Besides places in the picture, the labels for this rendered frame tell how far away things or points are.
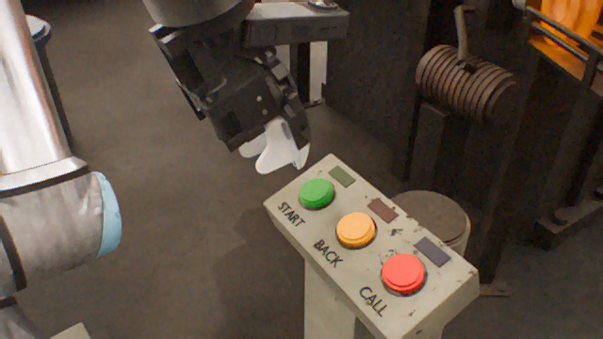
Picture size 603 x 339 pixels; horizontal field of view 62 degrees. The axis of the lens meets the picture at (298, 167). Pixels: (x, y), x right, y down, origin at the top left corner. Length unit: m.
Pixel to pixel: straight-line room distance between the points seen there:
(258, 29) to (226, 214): 1.11
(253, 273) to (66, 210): 0.58
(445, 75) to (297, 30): 0.74
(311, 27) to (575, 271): 1.18
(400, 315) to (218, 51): 0.29
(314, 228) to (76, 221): 0.46
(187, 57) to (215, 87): 0.03
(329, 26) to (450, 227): 0.35
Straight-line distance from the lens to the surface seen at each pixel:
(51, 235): 0.89
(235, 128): 0.45
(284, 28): 0.44
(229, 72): 0.44
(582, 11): 0.94
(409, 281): 0.49
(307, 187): 0.59
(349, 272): 0.52
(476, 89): 1.11
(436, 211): 0.72
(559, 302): 1.40
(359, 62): 1.80
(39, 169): 0.90
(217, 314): 1.25
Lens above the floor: 0.97
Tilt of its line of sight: 36 degrees down
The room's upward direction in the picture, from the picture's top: straight up
